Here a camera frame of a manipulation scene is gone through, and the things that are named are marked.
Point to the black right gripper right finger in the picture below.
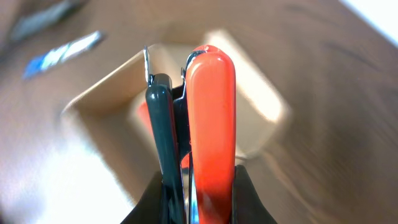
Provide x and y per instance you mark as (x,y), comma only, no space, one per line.
(247,207)

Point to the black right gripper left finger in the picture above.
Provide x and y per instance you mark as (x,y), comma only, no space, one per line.
(152,207)

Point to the black marker pen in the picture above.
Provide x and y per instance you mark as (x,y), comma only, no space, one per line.
(28,25)

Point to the red utility knife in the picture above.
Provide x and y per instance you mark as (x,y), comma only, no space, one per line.
(143,114)

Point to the brown cardboard box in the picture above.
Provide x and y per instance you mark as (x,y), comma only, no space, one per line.
(105,115)

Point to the blue marker pen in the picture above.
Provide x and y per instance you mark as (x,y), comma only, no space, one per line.
(61,54)

